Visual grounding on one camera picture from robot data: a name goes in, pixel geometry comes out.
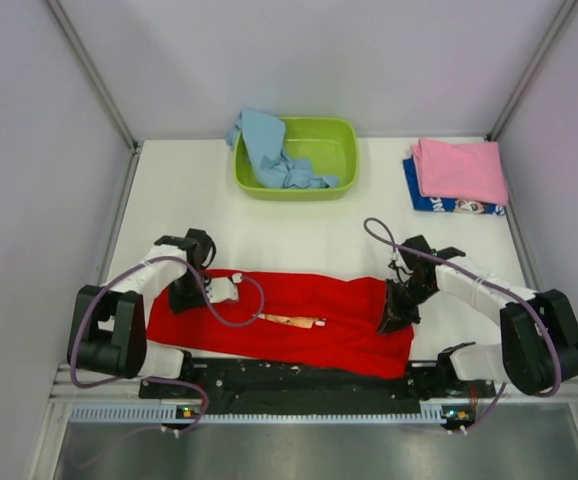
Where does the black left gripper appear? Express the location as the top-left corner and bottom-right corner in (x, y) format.
(167, 271), (213, 315)

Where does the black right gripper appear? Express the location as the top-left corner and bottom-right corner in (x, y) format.
(377, 276), (437, 337)

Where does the red printed t shirt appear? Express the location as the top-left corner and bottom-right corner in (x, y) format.
(147, 272), (414, 379)

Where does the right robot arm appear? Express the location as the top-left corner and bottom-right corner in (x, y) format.
(377, 235), (578, 396)

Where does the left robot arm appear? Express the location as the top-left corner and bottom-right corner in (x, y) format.
(67, 229), (216, 397)

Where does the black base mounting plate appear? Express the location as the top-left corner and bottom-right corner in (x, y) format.
(138, 357), (493, 415)

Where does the blue printed folded t shirt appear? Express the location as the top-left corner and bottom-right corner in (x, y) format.
(402, 157), (506, 216)

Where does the pink folded t shirt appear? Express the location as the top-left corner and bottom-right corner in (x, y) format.
(411, 138), (509, 206)

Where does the light blue t shirt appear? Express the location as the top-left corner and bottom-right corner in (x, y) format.
(225, 109), (339, 189)

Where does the green plastic basin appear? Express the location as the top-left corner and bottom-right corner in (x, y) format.
(228, 117), (360, 201)

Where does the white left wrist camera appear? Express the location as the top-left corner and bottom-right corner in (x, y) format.
(205, 273), (242, 304)

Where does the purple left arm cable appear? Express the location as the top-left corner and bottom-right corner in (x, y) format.
(70, 255), (266, 436)

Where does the grey slotted cable duct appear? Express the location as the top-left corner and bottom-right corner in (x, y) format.
(69, 404), (473, 425)

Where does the aluminium frame post left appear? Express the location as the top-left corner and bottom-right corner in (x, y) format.
(42, 0), (139, 153)

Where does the aluminium frame post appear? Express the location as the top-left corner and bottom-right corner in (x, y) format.
(485, 0), (578, 141)
(42, 0), (139, 153)

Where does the aluminium frame post right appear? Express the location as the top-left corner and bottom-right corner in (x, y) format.
(485, 0), (578, 141)

